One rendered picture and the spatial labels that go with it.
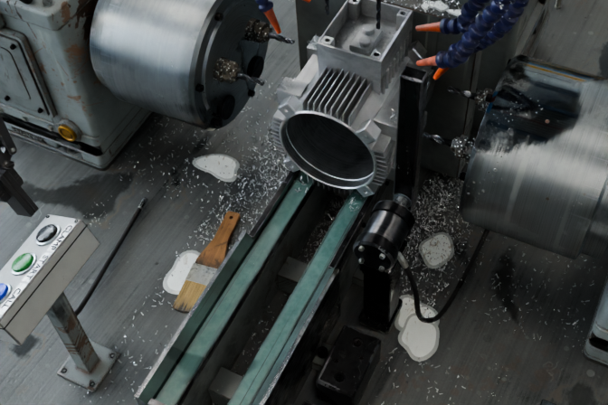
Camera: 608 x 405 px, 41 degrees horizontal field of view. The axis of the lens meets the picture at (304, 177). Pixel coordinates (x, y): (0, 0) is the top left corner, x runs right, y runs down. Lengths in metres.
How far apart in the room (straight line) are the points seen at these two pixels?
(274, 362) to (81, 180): 0.57
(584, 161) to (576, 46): 0.69
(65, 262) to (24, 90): 0.45
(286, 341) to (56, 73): 0.58
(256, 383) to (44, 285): 0.30
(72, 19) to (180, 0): 0.18
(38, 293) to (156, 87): 0.37
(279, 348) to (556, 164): 0.44
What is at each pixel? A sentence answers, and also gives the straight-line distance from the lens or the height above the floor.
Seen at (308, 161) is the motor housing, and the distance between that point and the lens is 1.28.
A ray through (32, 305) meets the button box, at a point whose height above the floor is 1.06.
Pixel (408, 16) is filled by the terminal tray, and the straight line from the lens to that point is 1.23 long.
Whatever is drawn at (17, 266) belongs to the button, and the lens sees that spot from 1.11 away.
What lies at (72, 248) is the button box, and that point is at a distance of 1.11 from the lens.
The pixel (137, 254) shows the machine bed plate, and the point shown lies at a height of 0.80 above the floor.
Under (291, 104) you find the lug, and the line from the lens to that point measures 1.18.
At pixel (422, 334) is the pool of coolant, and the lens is 1.29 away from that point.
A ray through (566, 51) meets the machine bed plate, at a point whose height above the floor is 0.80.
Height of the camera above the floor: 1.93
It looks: 51 degrees down
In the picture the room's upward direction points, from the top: 4 degrees counter-clockwise
